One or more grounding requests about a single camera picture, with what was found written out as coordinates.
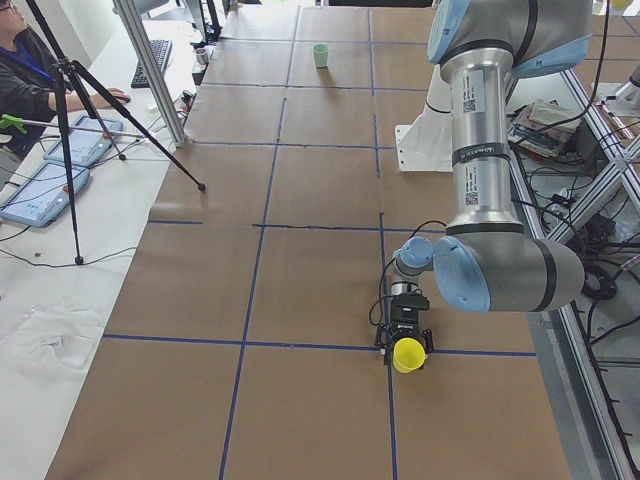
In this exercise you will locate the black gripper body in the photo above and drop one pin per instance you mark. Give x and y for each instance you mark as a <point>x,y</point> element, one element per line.
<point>401,320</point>

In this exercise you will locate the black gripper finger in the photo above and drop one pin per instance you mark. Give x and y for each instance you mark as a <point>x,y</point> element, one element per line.
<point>427,340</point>
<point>384,342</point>

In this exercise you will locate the yellow cup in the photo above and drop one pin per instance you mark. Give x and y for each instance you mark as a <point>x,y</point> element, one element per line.
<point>408,355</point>

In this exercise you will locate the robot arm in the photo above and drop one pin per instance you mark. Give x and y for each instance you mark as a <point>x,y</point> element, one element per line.
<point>485,262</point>

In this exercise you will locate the stack of magazines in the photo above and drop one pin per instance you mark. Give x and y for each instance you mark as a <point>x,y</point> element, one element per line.
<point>543,128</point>

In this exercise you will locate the green cup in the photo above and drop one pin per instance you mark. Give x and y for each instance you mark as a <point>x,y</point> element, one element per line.
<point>320,55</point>

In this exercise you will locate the person's hand on mouse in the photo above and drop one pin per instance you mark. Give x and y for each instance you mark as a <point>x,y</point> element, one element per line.
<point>120,96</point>

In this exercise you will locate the clear plastic bag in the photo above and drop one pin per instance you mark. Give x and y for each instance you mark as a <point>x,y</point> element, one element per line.
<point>54,342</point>

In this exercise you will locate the upper blue teach pendant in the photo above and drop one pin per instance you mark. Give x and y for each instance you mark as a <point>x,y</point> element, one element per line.
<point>86,147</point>

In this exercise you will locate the blue teach pendant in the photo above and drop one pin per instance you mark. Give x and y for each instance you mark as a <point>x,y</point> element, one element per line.
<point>40,199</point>
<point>86,147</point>

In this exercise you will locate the lower blue teach pendant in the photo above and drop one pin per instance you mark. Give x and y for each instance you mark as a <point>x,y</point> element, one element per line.
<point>40,199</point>

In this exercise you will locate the seated person in black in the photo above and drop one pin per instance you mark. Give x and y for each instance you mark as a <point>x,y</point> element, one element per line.
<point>27,80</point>

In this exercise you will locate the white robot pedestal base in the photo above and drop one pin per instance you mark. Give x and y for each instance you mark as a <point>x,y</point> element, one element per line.
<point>426,144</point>

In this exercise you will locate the aluminium frame post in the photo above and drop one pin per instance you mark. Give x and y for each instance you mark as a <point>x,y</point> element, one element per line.
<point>134,27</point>

